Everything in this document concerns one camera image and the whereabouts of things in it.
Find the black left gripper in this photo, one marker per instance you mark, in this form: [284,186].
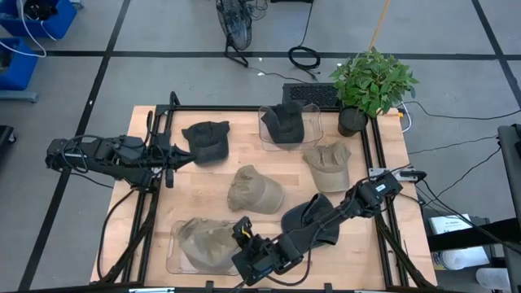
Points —
[160,156]

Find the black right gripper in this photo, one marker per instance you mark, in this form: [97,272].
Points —
[264,258]

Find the black baseball cap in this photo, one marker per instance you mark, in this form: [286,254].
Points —
[207,142]
[293,221]
[285,122]

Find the khaki baseball cap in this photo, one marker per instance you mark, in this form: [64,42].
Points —
[252,191]
[203,244]
[327,171]

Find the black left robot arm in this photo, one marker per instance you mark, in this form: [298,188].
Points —
[102,156]

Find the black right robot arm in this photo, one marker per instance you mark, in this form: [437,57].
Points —
[325,221]

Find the clear plastic bin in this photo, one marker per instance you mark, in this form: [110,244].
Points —
[175,264]
[313,134]

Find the black floor fan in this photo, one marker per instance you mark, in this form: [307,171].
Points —
[234,20]

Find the black plant pot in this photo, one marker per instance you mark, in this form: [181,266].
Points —
[350,122]

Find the grey cart base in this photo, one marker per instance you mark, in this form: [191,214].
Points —
[18,96]

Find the black chair base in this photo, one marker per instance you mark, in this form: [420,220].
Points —
[6,134]

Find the blue storage bin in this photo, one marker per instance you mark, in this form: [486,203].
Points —
[22,69]
[61,24]

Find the green leafy plant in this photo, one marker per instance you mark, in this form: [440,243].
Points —
[372,81]

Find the white booklet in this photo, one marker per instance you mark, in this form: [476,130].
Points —
[447,224]

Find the black tangled equipment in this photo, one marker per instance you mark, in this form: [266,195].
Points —
[40,8]

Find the white paper roll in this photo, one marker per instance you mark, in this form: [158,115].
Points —
[464,258]

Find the black shelf bar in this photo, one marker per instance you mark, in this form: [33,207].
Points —
[468,240]

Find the yellow pole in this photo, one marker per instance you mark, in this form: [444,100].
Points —
[379,26]

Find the dark side cart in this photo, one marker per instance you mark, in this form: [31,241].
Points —
[509,163]

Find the black aluminium table frame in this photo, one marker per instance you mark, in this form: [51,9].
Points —
[220,108]

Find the silver bracket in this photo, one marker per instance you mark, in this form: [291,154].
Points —
[150,290]

